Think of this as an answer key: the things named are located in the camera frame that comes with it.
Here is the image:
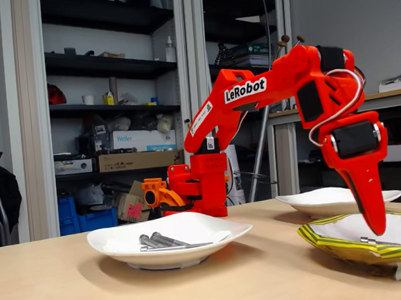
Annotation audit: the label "white square ceramic plate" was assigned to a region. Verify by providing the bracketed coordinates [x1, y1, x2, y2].
[85, 206, 257, 276]
[275, 182, 401, 223]

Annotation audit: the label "grey sideboard with wooden top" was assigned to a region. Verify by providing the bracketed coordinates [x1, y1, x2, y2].
[264, 87, 401, 204]

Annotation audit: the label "yellow green striped paper plate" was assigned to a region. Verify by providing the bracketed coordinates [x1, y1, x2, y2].
[295, 209, 401, 289]

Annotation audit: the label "metal coat stand wooden knobs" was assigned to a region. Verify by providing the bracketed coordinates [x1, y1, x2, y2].
[232, 0, 319, 203]

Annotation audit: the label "stack of papers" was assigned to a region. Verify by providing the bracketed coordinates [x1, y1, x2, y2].
[220, 53, 271, 70]

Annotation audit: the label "green flat box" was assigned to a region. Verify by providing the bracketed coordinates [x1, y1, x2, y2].
[230, 42, 271, 59]

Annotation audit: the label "grey metal shelving cabinet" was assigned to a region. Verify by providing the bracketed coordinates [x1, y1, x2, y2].
[182, 0, 306, 207]
[0, 0, 202, 243]

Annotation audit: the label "black flexible tripod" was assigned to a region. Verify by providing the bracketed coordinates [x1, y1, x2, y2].
[212, 41, 235, 66]

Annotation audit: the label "white stuffed bag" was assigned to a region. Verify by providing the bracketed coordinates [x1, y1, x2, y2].
[155, 112, 175, 134]

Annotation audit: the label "orange table clamp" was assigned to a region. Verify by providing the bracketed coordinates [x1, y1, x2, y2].
[141, 175, 188, 211]

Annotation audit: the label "white plastic bottle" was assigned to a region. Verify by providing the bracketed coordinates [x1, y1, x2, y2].
[164, 35, 177, 64]

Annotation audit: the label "white Weller box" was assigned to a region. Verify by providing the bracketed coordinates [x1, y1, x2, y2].
[112, 125, 177, 155]

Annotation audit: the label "long brown cardboard box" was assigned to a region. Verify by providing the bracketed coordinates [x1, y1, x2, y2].
[98, 148, 186, 173]

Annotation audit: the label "cardboard box with pink sticker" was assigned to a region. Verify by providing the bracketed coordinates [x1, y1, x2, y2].
[115, 190, 151, 224]

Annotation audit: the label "crumpled white paper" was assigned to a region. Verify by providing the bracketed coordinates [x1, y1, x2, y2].
[117, 91, 139, 107]

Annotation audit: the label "low blue plastic crate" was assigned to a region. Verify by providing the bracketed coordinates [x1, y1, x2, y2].
[76, 207, 120, 233]

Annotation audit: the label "wooden block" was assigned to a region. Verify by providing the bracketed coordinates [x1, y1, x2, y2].
[98, 50, 127, 61]

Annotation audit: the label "white printed box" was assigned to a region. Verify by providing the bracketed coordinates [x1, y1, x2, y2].
[54, 158, 94, 176]

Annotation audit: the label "tall blue plastic crate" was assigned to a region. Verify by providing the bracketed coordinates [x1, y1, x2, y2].
[57, 195, 80, 238]

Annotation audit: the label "red black helmet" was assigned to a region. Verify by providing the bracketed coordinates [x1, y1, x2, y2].
[46, 81, 68, 106]

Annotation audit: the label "white red servo cable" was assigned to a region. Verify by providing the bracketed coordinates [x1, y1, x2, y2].
[353, 63, 368, 92]
[303, 67, 369, 148]

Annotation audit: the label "white flat box with cables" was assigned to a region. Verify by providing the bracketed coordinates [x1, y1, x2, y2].
[377, 72, 401, 94]

